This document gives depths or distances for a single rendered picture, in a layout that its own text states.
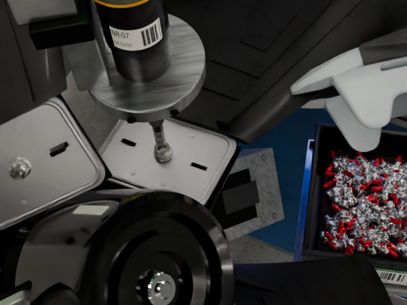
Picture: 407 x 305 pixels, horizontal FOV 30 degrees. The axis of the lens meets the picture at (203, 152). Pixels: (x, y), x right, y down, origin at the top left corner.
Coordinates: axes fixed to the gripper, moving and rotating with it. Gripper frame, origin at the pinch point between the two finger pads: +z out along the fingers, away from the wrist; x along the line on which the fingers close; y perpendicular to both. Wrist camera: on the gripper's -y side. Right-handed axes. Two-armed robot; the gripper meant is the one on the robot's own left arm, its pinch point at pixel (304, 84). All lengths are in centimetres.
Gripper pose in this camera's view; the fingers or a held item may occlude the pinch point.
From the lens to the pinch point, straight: 57.1
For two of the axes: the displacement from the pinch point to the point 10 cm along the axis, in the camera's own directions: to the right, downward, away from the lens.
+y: 2.1, 9.0, -3.7
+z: -9.8, 2.1, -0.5
